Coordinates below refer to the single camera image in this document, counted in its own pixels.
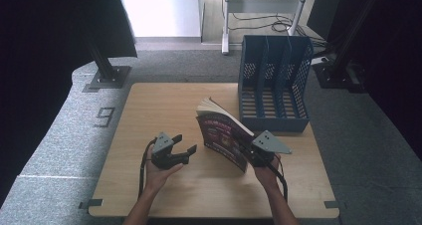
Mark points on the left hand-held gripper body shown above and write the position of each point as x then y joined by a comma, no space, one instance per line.
164,152

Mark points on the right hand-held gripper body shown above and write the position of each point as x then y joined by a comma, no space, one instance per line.
267,148

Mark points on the purple cover magazine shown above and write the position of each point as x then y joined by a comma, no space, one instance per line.
224,137

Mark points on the blue plastic file rack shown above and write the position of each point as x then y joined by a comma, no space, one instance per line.
273,85

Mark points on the person's left hand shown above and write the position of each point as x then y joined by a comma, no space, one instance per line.
158,177

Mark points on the person's right hand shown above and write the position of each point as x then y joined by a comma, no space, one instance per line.
265,175

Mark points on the black metal stand with base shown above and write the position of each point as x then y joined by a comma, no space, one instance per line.
106,70
341,65

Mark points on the white power strip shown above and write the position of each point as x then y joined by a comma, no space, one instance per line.
320,59

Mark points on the black curtain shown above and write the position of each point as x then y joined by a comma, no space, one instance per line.
49,52
384,52

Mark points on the grey table bracket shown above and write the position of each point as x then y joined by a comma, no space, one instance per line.
333,204
90,203

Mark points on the white metal desk frame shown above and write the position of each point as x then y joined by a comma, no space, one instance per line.
262,6

